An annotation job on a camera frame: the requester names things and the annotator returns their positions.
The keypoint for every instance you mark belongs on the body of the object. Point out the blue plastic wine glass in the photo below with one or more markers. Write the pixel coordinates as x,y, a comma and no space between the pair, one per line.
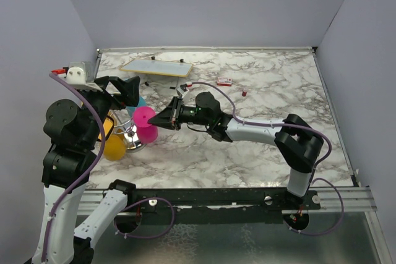
131,109

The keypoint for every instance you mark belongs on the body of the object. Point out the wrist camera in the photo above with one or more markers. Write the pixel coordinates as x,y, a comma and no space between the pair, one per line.
183,90
80,75

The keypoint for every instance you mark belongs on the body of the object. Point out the pink plastic wine glass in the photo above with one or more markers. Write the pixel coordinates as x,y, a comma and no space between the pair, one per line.
145,132

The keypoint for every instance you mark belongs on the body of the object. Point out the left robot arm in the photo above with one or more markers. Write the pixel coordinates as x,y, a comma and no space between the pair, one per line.
77,144

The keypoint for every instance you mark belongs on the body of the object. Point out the yellow wine glass rear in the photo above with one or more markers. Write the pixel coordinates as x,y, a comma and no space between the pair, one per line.
108,125

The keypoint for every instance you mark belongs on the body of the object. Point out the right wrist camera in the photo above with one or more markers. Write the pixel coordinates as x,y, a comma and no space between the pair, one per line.
183,90

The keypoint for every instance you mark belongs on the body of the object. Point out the aluminium rail frame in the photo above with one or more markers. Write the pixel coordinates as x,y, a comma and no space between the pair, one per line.
75,128

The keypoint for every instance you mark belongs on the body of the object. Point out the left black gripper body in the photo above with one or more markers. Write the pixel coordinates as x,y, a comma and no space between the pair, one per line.
104,100

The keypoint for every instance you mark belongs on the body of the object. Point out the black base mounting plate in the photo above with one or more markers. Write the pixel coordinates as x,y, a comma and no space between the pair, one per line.
217,205

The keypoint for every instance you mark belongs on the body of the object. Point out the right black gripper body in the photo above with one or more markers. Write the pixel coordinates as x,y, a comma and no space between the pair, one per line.
176,113

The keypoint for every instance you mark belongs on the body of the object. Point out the red card box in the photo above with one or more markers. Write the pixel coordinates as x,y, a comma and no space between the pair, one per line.
221,81

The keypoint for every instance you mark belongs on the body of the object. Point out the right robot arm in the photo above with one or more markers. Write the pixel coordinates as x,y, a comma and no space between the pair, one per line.
298,143

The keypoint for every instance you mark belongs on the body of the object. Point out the yellow wine glass front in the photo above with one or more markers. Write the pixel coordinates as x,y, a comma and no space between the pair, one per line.
114,149

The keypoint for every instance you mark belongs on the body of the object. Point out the yellow framed whiteboard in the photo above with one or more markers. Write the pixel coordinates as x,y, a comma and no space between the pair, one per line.
178,69

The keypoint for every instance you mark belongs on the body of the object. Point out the yellow wine glass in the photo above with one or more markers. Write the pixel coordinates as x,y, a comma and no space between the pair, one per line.
114,149
108,125

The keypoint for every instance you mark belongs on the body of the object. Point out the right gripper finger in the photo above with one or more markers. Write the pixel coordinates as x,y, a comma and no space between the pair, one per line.
166,113
161,120

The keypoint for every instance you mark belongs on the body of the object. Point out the chrome wine glass rack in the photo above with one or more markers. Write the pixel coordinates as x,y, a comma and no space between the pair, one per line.
126,130

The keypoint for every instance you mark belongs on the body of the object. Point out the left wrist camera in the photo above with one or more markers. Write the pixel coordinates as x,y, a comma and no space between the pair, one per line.
80,75

